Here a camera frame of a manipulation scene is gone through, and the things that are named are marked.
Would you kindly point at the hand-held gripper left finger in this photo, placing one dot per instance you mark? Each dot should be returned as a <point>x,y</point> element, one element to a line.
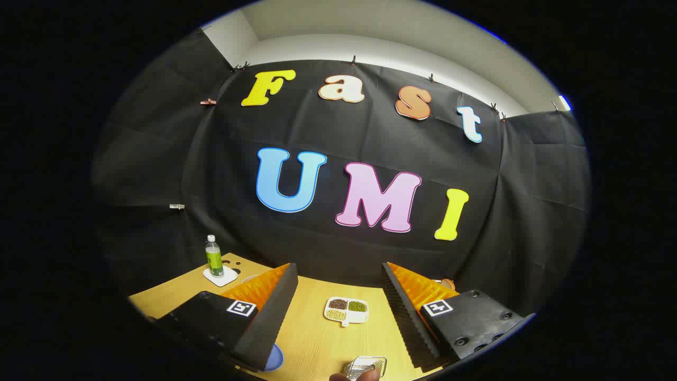
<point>275,312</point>

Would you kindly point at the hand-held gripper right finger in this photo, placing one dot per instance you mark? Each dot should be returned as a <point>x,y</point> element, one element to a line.
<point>404,317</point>

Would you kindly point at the oval plate with food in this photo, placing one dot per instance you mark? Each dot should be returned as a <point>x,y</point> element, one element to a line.
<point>248,278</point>

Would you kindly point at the blue round plate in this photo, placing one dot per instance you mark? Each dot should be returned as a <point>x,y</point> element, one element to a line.
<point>274,359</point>

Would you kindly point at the white square coaster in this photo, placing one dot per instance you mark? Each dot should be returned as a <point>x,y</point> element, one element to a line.
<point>228,277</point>

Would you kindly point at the white divided dish with beans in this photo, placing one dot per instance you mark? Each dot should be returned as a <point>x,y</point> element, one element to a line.
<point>346,309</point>

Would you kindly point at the green drink bottle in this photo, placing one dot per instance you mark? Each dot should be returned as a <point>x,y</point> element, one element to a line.
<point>214,260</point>

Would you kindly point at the black backdrop cloth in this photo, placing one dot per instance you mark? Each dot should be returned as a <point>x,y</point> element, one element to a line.
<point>370,137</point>

